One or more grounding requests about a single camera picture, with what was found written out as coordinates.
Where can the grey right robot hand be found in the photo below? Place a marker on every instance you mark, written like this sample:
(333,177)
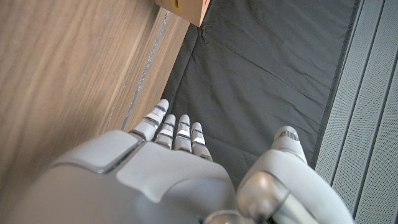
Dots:
(155,186)

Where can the wooden box with red slot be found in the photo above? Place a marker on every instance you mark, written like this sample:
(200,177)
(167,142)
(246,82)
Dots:
(189,9)

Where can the black curtain backdrop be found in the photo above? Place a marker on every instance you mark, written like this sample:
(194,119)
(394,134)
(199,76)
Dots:
(255,77)

